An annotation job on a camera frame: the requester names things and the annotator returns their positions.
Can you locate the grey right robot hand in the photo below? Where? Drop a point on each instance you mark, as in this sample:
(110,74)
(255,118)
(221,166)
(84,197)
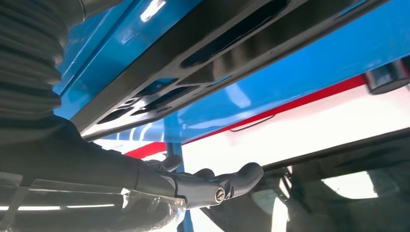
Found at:
(64,160)

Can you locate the blue metal shelf rack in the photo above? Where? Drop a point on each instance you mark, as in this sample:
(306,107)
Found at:
(320,64)

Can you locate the black barrier post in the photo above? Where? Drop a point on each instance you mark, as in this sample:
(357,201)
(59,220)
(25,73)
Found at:
(387,76)

